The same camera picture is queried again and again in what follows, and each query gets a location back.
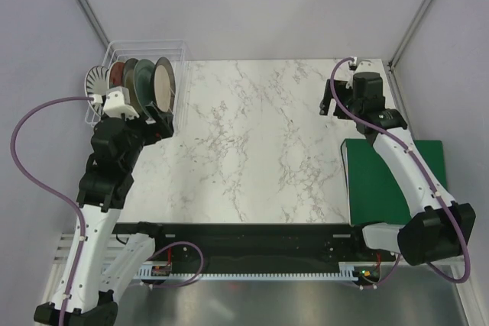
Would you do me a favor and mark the green binder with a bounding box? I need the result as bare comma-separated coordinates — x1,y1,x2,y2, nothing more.
340,138,449,227

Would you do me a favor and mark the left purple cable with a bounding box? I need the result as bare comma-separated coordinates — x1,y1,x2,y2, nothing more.
10,96,96,326

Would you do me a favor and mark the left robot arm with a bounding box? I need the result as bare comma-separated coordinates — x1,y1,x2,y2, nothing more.
34,106,174,325

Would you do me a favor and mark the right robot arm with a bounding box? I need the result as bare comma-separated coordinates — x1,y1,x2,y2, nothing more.
319,72,476,266

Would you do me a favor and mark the white black radial plate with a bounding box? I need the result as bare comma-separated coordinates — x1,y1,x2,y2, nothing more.
84,66,108,96

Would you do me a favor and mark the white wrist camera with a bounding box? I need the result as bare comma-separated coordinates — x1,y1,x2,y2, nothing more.
348,57,372,73
102,86,139,121

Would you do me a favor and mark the black striped rim plate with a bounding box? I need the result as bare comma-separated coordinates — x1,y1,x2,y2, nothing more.
122,58,138,102

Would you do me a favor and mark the red plate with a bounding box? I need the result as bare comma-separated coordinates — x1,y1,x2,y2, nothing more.
108,61,125,89

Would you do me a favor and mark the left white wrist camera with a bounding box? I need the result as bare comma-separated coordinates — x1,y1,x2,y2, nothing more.
102,86,139,121

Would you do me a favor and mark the white cable duct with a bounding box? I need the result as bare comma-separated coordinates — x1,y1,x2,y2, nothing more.
133,263,381,282

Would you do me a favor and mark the brown rim cream plate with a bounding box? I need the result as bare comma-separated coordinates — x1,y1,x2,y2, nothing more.
152,57,176,112

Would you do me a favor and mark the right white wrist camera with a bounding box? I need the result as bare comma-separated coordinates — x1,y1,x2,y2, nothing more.
348,57,372,73

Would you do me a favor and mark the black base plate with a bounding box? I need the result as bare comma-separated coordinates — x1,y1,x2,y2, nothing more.
113,222,394,273

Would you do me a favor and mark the white wire dish rack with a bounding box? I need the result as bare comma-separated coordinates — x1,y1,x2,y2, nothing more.
100,40,191,132

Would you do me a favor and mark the teal green plate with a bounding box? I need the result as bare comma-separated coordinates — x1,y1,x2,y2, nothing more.
134,59,155,107

